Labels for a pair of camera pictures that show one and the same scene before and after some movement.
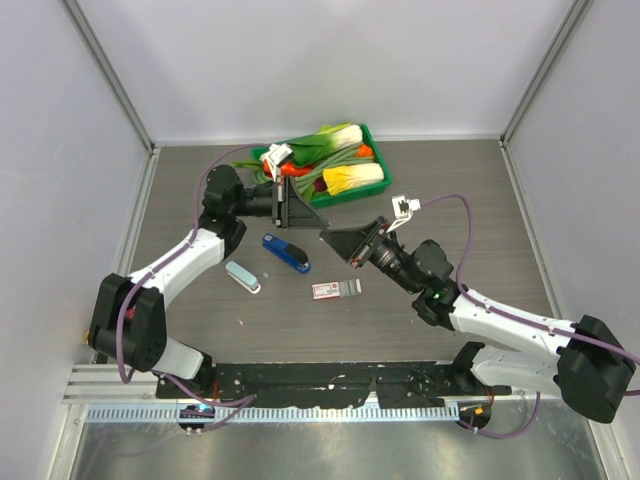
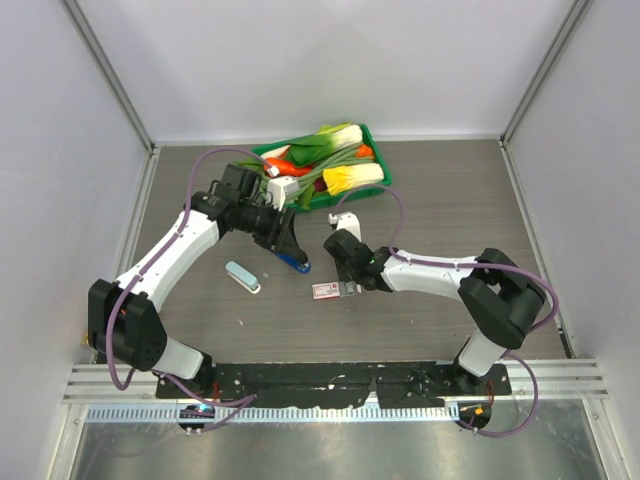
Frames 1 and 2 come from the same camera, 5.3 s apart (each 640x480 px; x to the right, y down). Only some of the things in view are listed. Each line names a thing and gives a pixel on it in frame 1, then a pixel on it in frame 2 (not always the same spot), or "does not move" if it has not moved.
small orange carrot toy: (364, 151) does not move
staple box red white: (335, 289) does not move
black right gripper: (355, 242) -> (342, 274)
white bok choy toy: (344, 134) does not move
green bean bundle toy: (301, 182) does not move
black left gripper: (289, 210) -> (280, 236)
